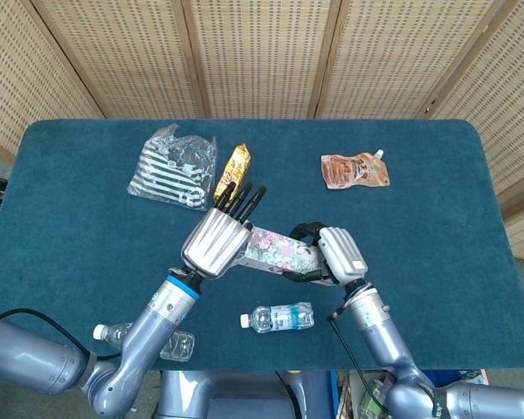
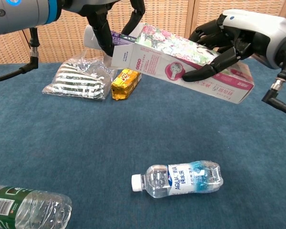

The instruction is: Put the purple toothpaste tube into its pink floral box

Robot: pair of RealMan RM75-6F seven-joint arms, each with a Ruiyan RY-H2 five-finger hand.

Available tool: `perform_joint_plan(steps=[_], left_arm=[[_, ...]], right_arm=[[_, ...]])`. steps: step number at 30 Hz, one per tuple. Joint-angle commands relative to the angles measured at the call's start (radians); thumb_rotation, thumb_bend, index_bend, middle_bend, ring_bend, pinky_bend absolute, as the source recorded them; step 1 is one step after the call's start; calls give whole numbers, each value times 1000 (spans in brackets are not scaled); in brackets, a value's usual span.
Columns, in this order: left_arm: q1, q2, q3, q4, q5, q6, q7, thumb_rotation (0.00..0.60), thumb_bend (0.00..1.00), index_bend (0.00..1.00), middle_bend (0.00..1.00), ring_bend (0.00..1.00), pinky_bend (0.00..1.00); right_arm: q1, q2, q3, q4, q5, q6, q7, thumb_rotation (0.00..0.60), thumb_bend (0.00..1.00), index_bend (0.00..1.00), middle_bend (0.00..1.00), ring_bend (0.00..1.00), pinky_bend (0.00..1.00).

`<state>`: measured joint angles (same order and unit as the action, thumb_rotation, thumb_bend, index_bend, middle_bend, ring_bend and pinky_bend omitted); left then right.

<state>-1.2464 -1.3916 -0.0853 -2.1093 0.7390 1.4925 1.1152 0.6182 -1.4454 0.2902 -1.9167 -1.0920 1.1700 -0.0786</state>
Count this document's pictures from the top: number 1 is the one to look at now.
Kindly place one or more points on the floral toothpaste carton box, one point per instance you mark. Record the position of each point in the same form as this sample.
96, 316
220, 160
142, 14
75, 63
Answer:
284, 251

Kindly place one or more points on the yellow foil snack pack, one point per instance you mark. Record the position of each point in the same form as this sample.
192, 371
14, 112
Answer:
236, 168

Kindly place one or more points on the teal carpet table cover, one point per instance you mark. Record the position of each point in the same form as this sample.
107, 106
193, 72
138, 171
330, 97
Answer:
419, 227

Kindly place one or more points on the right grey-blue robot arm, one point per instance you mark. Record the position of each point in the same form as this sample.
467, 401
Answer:
375, 331

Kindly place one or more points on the clear bottle blue white label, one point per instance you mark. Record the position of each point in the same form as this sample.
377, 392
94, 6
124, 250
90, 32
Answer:
279, 318

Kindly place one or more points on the clear bottle green label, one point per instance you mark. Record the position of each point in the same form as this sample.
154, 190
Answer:
179, 345

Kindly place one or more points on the green plastic bottle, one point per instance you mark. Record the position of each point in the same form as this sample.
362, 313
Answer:
370, 399

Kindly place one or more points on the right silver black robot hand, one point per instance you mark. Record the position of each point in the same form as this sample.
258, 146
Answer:
342, 255

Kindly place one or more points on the grey-blue robot torso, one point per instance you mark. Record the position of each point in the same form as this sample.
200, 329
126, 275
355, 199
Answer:
227, 397

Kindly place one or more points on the brown spout pouch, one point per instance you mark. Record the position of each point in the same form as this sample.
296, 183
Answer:
353, 171

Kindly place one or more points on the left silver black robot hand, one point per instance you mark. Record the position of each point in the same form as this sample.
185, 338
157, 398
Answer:
216, 242

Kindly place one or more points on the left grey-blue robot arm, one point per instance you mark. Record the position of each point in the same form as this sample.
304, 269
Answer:
157, 323

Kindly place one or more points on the striped cloth in plastic bag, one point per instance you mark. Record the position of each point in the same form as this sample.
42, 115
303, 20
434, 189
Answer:
170, 170

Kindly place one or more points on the woven bamboo folding screen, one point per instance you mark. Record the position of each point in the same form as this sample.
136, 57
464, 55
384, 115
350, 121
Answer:
262, 57

